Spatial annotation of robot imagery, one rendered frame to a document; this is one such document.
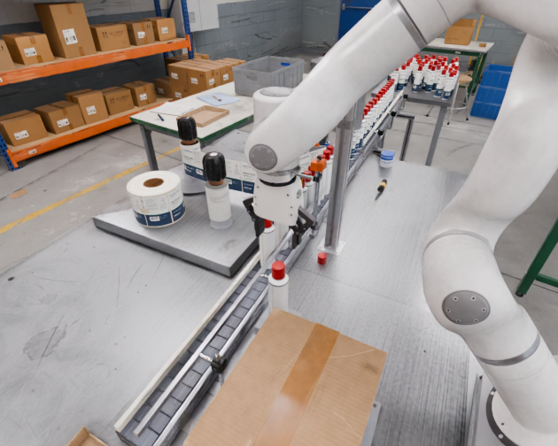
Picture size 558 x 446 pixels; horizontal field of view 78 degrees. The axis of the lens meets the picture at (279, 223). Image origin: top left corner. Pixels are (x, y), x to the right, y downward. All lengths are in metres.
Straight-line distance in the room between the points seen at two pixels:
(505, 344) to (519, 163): 0.32
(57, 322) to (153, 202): 0.49
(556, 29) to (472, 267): 0.32
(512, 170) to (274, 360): 0.49
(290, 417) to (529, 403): 0.44
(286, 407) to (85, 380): 0.63
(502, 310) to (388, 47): 0.42
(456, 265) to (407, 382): 0.51
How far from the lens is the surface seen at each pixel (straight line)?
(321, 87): 0.55
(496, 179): 0.60
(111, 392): 1.07
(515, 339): 0.74
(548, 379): 0.82
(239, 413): 0.64
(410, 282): 1.29
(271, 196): 0.69
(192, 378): 0.97
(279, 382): 0.66
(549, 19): 0.54
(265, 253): 1.13
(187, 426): 0.97
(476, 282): 0.60
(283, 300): 0.90
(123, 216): 1.56
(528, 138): 0.59
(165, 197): 1.38
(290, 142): 0.53
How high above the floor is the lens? 1.70
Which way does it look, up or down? 36 degrees down
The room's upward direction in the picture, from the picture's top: straight up
